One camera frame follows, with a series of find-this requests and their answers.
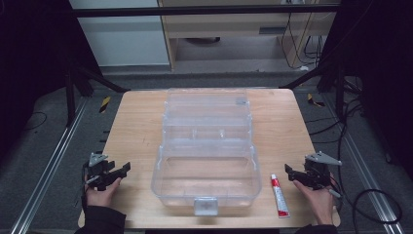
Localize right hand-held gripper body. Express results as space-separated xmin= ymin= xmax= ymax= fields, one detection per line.
xmin=303 ymin=150 xmax=343 ymax=191

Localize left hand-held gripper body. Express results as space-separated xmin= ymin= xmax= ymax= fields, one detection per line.
xmin=83 ymin=151 xmax=117 ymax=192

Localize red and white tube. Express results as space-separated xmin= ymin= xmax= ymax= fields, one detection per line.
xmin=270 ymin=174 xmax=291 ymax=219

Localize clear plastic storage box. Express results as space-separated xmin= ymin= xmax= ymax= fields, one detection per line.
xmin=150 ymin=87 xmax=263 ymax=217

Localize person's left hand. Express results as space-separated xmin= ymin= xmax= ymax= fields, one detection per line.
xmin=84 ymin=175 xmax=123 ymax=209

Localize person's right hand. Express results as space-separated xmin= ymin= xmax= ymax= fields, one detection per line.
xmin=292 ymin=174 xmax=337 ymax=226

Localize yellow black tape strip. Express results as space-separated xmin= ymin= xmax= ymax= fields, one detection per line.
xmin=306 ymin=93 xmax=326 ymax=108
xmin=98 ymin=96 xmax=112 ymax=114

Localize black metal stand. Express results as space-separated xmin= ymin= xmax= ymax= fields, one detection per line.
xmin=279 ymin=59 xmax=347 ymax=122
xmin=63 ymin=60 xmax=131 ymax=129

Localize dark curtain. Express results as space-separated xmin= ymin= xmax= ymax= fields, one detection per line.
xmin=319 ymin=0 xmax=413 ymax=183
xmin=0 ymin=0 xmax=101 ymax=164

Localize white cabinet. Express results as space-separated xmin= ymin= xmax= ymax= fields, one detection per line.
xmin=68 ymin=0 xmax=171 ymax=68

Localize light wooden desk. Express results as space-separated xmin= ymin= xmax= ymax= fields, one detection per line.
xmin=157 ymin=0 xmax=342 ymax=71

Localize black horizontal bar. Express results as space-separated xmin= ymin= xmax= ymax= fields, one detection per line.
xmin=69 ymin=4 xmax=343 ymax=19

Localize aluminium floor rail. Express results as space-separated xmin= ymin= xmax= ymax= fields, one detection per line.
xmin=323 ymin=93 xmax=407 ymax=234
xmin=9 ymin=97 xmax=90 ymax=234

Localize black floor cables bundle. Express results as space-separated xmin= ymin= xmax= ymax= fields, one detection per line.
xmin=305 ymin=76 xmax=395 ymax=165

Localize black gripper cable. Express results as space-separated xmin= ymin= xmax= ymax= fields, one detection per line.
xmin=328 ymin=175 xmax=404 ymax=234

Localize black floor cable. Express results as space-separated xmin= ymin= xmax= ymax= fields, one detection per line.
xmin=22 ymin=111 xmax=49 ymax=133

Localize black cables under desk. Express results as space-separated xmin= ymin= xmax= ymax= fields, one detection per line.
xmin=280 ymin=12 xmax=327 ymax=71

